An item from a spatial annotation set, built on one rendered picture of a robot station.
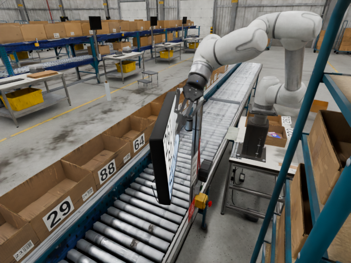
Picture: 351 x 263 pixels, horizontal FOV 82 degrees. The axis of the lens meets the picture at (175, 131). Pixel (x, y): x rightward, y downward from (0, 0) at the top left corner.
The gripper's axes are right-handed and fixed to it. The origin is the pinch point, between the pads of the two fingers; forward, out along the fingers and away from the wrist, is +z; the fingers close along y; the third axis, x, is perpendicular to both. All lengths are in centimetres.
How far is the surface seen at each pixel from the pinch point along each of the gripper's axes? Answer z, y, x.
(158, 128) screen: 5.7, 6.4, 4.8
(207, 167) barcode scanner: 3, -28, -48
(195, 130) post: -9.5, -10.1, -29.1
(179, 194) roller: 24, -23, -81
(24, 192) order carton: 57, 66, -62
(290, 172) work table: -26, -104, -85
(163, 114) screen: -2.5, 7.2, -3.4
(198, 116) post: -15.0, -8.2, -22.5
